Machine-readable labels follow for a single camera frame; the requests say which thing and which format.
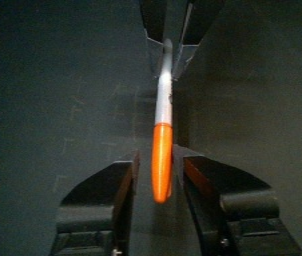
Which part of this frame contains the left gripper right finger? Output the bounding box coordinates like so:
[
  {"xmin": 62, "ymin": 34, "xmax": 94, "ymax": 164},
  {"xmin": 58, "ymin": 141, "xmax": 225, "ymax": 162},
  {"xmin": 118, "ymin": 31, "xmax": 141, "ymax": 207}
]
[{"xmin": 171, "ymin": 143, "xmax": 302, "ymax": 256}]

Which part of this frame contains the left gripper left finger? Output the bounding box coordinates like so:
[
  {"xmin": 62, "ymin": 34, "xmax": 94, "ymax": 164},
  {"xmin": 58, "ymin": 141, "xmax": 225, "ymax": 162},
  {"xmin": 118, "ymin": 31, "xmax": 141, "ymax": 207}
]
[{"xmin": 50, "ymin": 149, "xmax": 142, "ymax": 256}]

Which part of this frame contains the grey marker pen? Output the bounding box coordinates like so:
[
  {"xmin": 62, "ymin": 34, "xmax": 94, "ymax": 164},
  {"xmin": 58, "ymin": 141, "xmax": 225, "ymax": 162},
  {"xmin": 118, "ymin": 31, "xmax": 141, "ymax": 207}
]
[{"xmin": 150, "ymin": 37, "xmax": 175, "ymax": 205}]

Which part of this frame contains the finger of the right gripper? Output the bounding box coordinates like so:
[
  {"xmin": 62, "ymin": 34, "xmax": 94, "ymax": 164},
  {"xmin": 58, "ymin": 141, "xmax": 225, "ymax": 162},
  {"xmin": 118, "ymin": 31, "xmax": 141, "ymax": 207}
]
[
  {"xmin": 138, "ymin": 0, "xmax": 169, "ymax": 77},
  {"xmin": 171, "ymin": 0, "xmax": 227, "ymax": 81}
]

